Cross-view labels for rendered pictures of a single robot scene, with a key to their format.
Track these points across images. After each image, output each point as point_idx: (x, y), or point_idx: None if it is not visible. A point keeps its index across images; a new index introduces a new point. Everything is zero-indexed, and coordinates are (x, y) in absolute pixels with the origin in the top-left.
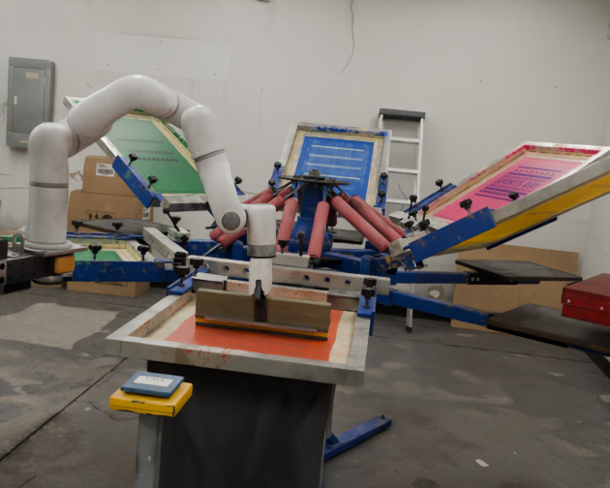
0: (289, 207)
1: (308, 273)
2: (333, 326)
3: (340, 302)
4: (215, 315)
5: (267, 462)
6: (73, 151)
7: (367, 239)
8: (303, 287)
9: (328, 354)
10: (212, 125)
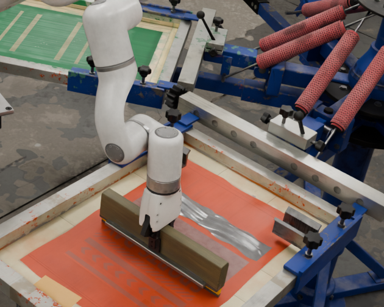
0: (342, 45)
1: (297, 162)
2: (257, 265)
3: (287, 232)
4: (116, 223)
5: None
6: None
7: None
8: None
9: None
10: (113, 33)
